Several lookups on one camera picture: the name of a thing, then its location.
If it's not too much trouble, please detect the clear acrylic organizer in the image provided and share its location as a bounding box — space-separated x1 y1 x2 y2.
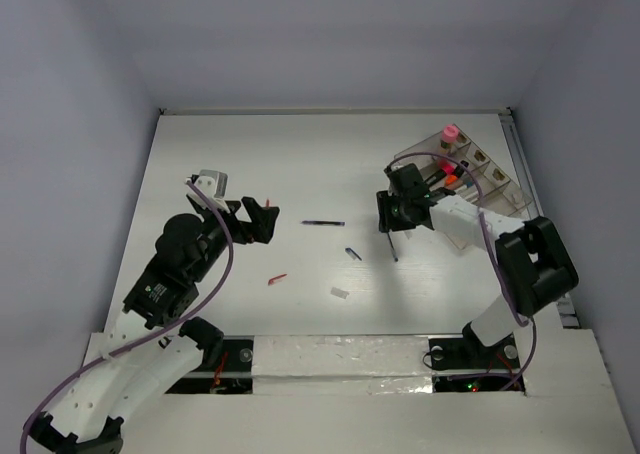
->
394 125 532 219

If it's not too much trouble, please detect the blue pen cap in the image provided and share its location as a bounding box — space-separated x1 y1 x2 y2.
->
344 247 362 262

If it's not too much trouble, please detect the orange cap black highlighter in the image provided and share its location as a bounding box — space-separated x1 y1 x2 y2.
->
445 161 469 186

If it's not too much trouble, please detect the blue ballpoint pen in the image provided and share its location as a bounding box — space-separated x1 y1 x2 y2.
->
386 232 399 262

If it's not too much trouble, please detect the blue cap white marker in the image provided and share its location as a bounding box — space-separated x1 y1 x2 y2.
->
455 182 476 195

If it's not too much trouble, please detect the pink cap black highlighter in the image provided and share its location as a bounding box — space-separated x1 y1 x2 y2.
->
424 159 456 187

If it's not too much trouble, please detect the pink cap sticker bottle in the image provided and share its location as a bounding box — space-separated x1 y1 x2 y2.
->
439 124 460 155

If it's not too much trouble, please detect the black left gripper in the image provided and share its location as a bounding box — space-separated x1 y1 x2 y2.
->
191 195 279 280

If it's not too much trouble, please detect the white foam front board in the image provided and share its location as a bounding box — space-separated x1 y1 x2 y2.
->
123 331 634 453

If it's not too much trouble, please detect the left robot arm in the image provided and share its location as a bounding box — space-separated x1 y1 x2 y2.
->
19 194 280 453

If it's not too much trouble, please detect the red pen cap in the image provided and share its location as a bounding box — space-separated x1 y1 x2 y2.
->
267 273 287 286

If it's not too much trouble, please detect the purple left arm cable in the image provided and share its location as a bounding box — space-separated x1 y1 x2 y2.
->
19 181 236 454

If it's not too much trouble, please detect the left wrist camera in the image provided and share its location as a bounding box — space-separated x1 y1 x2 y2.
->
188 169 228 199

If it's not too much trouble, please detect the purple gel pen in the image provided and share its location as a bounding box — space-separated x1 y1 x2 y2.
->
300 220 346 227

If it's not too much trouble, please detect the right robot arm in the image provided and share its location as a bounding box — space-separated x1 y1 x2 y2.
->
376 163 579 366

